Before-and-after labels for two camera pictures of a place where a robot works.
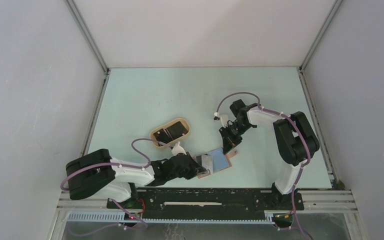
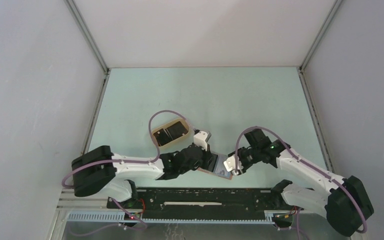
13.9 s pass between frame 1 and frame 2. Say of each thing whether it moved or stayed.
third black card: stayed
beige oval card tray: stayed
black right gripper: moved
